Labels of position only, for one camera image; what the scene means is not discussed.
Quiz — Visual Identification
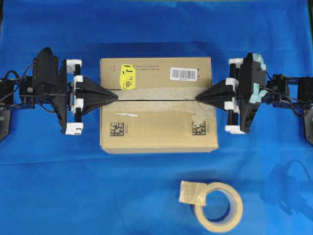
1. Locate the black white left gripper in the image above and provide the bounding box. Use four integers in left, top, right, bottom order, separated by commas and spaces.
57, 59, 118, 136

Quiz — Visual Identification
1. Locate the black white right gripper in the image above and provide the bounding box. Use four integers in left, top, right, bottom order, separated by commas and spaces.
196, 53, 267, 134

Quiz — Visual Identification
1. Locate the brown cardboard box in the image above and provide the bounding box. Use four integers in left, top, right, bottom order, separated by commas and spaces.
100, 57, 219, 154

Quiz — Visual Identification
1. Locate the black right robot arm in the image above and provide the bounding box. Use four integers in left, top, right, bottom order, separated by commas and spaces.
195, 53, 313, 143

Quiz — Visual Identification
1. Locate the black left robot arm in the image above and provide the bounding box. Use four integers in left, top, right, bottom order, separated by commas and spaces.
0, 59, 118, 140

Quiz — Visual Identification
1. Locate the blue table cloth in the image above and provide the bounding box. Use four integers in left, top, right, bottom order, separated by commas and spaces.
0, 0, 313, 235

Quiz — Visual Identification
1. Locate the beige packing tape roll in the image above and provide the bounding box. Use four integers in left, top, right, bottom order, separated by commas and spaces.
179, 181, 244, 234

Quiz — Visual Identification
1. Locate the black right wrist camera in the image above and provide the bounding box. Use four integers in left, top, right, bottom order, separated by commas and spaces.
239, 52, 267, 104

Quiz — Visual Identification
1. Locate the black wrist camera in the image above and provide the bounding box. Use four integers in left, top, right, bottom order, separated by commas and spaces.
32, 47, 59, 99
239, 52, 267, 104

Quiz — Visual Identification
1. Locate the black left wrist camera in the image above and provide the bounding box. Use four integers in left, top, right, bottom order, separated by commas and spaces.
32, 47, 59, 99

